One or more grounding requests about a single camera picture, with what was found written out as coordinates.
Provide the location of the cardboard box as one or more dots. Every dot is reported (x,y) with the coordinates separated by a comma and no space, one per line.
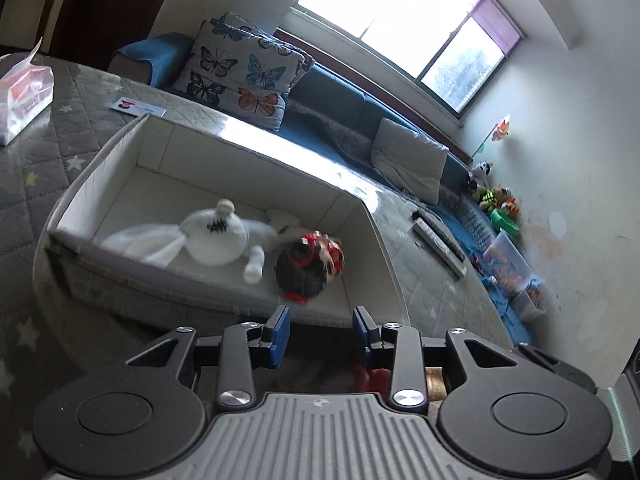
(175,195)

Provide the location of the beige peanut toy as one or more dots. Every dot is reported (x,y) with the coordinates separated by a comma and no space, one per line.
(435,382)

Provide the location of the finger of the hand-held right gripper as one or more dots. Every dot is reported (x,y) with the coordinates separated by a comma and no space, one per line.
(560,367)

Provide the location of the red round toy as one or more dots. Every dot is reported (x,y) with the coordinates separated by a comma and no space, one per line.
(377,379)

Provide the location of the plain white pillow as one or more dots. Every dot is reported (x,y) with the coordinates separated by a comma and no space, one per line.
(410,160)

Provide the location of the white card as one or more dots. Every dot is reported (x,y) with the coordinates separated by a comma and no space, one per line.
(137,106)

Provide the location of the orange and green plush toy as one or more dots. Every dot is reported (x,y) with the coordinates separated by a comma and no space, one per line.
(497,199)

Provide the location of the window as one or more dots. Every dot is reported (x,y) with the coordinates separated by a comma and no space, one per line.
(400,0)

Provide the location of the white knitted plush toy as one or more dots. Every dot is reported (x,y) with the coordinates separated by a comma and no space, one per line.
(215,242)

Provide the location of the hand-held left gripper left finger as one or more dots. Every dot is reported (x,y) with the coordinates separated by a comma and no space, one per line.
(280,335)

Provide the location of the black and white plush toy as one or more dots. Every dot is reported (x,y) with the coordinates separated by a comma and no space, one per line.
(480,175)

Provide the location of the black remote control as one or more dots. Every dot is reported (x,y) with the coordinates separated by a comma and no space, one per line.
(440,232)

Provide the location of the blue sofa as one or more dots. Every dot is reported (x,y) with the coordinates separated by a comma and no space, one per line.
(340,100)

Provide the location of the small red doll toy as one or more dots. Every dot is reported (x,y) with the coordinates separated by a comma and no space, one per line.
(330,252)

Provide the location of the white remote control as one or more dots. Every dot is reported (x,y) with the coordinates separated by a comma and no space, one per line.
(435,246)

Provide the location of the clear plastic toy bin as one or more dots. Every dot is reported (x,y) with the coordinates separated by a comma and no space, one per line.
(505,260)

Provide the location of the quilted grey desktop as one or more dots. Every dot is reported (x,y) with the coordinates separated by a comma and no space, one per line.
(30,200)

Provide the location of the butterfly print pillow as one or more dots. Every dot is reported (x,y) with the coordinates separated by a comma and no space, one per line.
(306,62)
(235,70)

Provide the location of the black haired doll toy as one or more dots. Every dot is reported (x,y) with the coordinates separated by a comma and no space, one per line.
(300,275)

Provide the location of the dark wooden door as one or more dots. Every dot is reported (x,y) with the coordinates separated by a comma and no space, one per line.
(100,10)

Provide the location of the tissue pack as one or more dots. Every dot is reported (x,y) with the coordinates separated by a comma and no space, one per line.
(25,100)

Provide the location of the small clear plastic bin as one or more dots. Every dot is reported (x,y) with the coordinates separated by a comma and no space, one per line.
(527,305)

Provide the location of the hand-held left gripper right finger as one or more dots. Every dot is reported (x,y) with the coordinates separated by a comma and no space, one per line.
(361,335)

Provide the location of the green plastic toy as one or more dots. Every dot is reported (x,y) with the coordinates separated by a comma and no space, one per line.
(505,221)

